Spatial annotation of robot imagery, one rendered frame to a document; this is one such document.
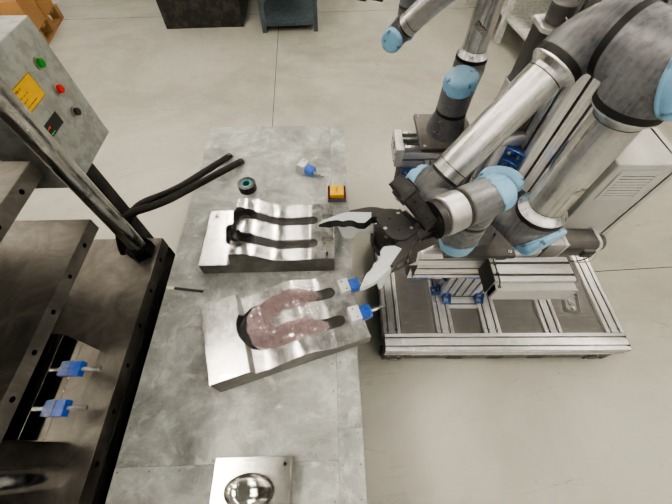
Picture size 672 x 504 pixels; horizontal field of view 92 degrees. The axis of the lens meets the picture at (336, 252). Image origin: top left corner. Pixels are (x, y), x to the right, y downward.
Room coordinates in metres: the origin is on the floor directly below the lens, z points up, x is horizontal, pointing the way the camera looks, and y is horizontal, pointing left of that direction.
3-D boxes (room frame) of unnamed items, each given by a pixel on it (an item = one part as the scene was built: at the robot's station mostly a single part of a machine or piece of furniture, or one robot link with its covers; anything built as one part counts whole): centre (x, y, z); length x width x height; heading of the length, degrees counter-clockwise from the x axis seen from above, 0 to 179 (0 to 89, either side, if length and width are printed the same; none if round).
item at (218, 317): (0.38, 0.16, 0.86); 0.50 x 0.26 x 0.11; 109
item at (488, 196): (0.41, -0.27, 1.43); 0.11 x 0.08 x 0.09; 116
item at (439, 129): (1.14, -0.45, 1.09); 0.15 x 0.15 x 0.10
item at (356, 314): (0.42, -0.11, 0.86); 0.13 x 0.05 x 0.05; 109
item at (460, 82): (1.14, -0.45, 1.20); 0.13 x 0.12 x 0.14; 154
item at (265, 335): (0.39, 0.16, 0.90); 0.26 x 0.18 x 0.08; 109
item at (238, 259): (0.73, 0.26, 0.87); 0.50 x 0.26 x 0.14; 92
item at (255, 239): (0.72, 0.24, 0.92); 0.35 x 0.16 x 0.09; 92
